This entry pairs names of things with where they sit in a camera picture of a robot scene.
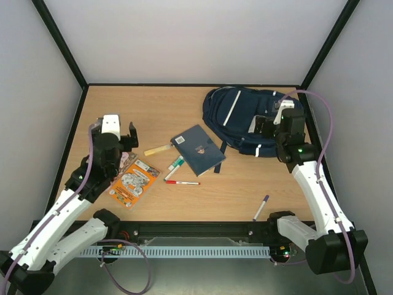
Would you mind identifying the navy blue backpack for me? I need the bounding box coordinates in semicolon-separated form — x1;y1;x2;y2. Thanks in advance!
202;86;284;158

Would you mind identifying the orange comic book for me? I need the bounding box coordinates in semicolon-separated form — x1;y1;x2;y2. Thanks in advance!
108;159;161;210

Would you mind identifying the dark blue notebook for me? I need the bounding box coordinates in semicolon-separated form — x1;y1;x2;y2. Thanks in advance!
171;125;226;177

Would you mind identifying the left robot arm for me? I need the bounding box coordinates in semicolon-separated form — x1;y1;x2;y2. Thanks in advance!
1;117;139;294

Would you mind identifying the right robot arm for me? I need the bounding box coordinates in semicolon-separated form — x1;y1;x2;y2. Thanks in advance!
268;108;368;274

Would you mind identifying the purple illustrated booklet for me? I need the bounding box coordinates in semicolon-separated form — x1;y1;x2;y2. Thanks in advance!
119;152;138;174

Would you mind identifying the green whiteboard marker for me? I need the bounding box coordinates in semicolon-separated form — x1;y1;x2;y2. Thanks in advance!
168;155;184;171

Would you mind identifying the green capped white pen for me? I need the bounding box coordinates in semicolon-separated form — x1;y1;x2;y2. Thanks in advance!
164;160;184;181

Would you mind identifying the red capped white pen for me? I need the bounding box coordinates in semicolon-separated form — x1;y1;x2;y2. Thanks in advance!
165;180;201;186

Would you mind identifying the purple capped white pen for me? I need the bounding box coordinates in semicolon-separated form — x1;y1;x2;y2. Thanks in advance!
252;195;270;222

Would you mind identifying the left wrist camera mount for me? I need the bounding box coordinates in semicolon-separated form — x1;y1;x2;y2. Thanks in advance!
98;114;120;140

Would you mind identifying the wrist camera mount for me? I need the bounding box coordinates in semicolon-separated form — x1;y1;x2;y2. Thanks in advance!
98;114;120;140
273;100;295;125

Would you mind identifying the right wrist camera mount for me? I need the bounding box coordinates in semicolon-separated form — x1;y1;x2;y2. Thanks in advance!
273;100;295;125

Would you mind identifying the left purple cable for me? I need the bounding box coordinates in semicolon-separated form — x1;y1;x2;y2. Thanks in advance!
2;124;152;294

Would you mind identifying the purple cable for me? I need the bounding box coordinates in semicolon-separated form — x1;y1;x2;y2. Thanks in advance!
2;124;152;294
270;89;357;284

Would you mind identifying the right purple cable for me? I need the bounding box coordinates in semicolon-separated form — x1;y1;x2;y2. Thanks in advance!
270;89;357;284

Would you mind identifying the black aluminium frame rail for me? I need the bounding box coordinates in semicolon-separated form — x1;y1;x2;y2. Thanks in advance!
106;221;290;245

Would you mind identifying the grey slotted cable duct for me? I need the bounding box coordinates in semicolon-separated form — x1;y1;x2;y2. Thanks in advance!
79;246;271;259

